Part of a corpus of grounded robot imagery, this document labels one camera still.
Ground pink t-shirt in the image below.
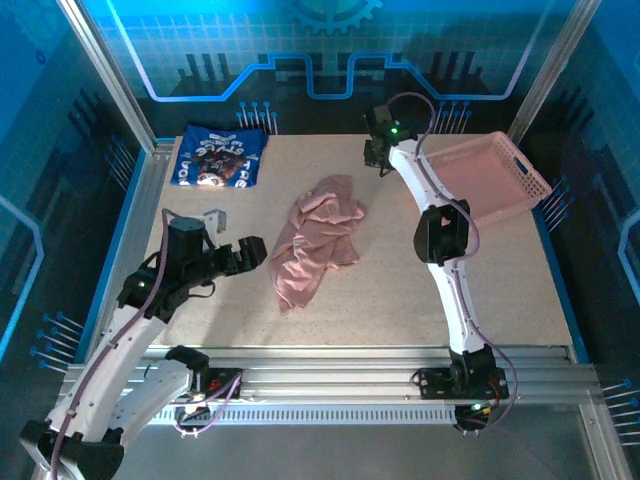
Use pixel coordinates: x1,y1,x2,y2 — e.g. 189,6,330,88
267,173,369,314

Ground blue printed t-shirt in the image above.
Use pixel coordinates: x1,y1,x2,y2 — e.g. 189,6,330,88
169,122,269,190

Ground pink plastic basket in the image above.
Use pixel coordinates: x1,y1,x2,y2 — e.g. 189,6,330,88
423,130,554,229

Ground black electronics board with LEDs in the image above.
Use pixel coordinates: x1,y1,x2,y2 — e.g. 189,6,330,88
452,402,501,437

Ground aluminium side rail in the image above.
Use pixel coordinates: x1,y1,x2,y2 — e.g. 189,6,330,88
102,139,179,311

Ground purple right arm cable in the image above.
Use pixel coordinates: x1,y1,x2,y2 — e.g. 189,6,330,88
387,92,519,439

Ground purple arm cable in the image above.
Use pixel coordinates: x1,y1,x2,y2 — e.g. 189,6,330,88
49,208,245,480
387,92,519,439

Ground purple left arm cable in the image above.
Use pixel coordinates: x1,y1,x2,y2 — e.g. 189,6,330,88
49,208,245,480

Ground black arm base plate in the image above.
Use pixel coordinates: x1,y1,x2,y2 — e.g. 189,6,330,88
413,367,510,401
189,367,245,401

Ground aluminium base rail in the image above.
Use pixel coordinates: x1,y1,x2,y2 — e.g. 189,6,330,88
57,344,601,406

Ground white cable connector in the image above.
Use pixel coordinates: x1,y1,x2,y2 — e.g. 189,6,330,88
174,394,211,439

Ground aluminium frame post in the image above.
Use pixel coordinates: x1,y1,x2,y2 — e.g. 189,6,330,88
505,0,604,144
55,0,159,154

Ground slotted grey cable duct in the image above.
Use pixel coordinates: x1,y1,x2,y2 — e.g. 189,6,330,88
144,403,464,427

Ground aluminium lower frame bar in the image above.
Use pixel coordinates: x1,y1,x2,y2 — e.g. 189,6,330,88
577,403,634,480

